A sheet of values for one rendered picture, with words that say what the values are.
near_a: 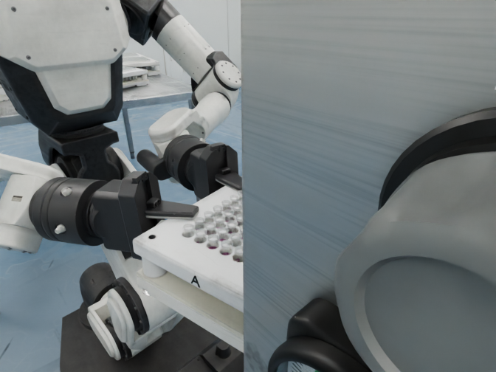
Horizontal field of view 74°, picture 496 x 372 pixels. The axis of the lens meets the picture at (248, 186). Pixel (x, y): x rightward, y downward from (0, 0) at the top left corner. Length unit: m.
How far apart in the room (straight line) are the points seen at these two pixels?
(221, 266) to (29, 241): 0.29
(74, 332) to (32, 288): 0.59
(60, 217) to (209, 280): 0.22
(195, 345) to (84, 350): 0.38
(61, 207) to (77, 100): 0.37
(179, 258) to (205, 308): 0.06
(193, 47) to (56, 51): 0.30
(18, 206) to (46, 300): 1.36
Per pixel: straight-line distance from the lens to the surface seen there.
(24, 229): 0.53
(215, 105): 0.78
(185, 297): 0.37
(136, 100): 1.51
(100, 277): 1.31
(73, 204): 0.46
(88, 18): 0.79
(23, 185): 0.54
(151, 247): 0.37
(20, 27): 0.76
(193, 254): 0.35
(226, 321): 0.35
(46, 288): 1.93
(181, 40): 0.88
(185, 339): 1.29
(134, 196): 0.40
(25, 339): 1.74
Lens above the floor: 1.19
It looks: 28 degrees down
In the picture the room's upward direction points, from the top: straight up
